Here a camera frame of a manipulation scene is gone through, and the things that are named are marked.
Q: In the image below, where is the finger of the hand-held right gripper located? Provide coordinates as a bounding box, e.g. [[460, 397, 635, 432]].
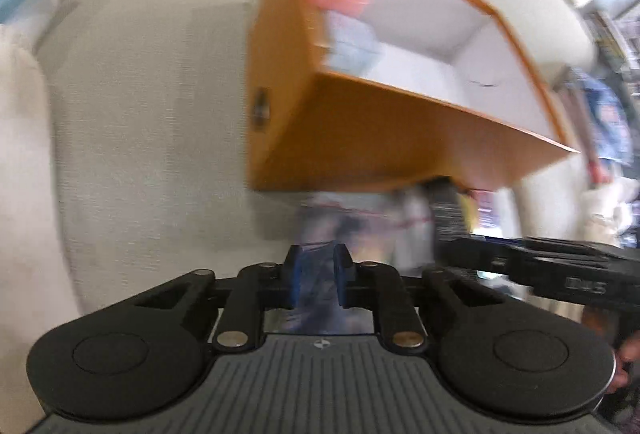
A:
[[434, 235, 511, 277]]

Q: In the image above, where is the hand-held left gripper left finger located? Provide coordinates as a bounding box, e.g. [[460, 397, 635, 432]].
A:
[[132, 244, 307, 355]]

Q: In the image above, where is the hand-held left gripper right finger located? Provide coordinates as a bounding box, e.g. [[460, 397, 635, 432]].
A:
[[331, 244, 508, 356]]

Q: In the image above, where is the black labelled bottle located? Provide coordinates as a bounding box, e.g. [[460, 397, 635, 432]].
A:
[[430, 179, 468, 239]]

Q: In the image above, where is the orange cardboard box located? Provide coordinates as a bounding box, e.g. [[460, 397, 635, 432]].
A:
[[245, 0, 581, 195]]

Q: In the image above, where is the clear plastic box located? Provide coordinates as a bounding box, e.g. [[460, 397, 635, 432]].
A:
[[325, 11, 383, 74]]

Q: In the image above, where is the person's right hand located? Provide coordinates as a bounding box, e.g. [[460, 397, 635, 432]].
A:
[[612, 339, 640, 387]]

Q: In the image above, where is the blue plastic bag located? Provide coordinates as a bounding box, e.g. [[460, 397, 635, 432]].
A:
[[565, 74, 636, 165]]

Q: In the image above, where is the beige fabric sofa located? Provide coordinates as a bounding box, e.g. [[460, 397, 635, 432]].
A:
[[0, 0, 601, 434]]

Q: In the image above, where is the stack of books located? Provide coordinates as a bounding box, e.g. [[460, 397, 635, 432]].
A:
[[582, 8, 640, 79]]

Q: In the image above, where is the person's leg in pink pants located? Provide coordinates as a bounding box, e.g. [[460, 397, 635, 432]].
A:
[[0, 24, 83, 434]]

